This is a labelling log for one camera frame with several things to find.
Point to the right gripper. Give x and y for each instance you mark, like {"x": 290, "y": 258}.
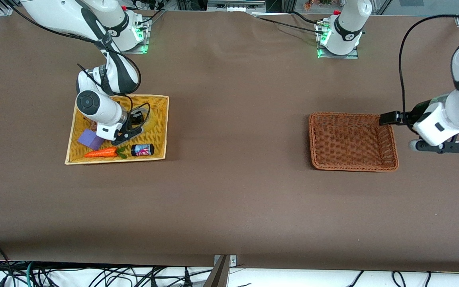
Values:
{"x": 136, "y": 118}

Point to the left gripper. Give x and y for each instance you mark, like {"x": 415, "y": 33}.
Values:
{"x": 417, "y": 112}

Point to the clear yellowish tape roll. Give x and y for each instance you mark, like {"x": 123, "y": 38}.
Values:
{"x": 152, "y": 125}

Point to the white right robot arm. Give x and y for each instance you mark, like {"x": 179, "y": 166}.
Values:
{"x": 54, "y": 16}

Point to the small black can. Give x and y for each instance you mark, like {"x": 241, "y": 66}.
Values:
{"x": 142, "y": 150}

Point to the yellow wicker basket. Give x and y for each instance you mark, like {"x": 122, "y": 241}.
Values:
{"x": 157, "y": 139}

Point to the brown toy root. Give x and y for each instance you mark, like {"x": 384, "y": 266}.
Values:
{"x": 90, "y": 124}

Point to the orange toy carrot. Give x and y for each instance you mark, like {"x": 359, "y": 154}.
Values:
{"x": 102, "y": 152}

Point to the purple cube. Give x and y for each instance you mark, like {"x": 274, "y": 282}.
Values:
{"x": 88, "y": 139}

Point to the brown wicker basket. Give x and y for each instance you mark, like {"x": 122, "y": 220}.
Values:
{"x": 349, "y": 139}

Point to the brown paper table cover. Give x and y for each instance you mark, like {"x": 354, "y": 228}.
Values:
{"x": 229, "y": 119}

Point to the grey metal bar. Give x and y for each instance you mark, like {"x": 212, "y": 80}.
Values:
{"x": 218, "y": 275}

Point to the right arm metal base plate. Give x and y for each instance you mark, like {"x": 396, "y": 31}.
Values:
{"x": 145, "y": 44}

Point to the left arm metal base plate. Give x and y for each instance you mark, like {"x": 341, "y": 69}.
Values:
{"x": 353, "y": 55}

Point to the grey metal frame rail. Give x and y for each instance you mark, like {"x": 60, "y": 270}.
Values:
{"x": 235, "y": 4}

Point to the small metal table bracket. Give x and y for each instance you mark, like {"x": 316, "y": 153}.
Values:
{"x": 232, "y": 260}

